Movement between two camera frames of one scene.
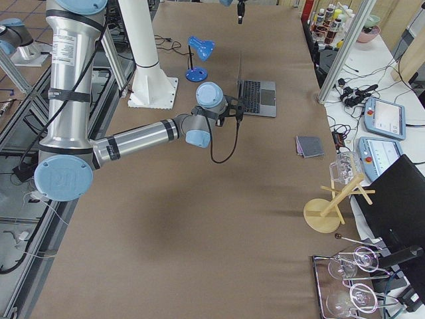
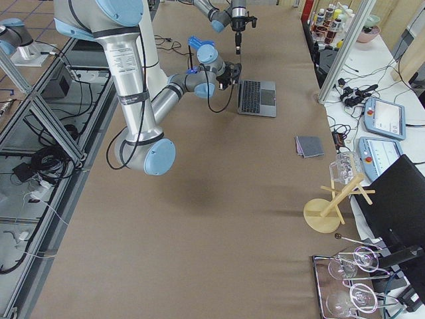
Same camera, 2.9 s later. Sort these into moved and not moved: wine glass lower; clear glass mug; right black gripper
Moved: right black gripper
Not moved: clear glass mug; wine glass lower
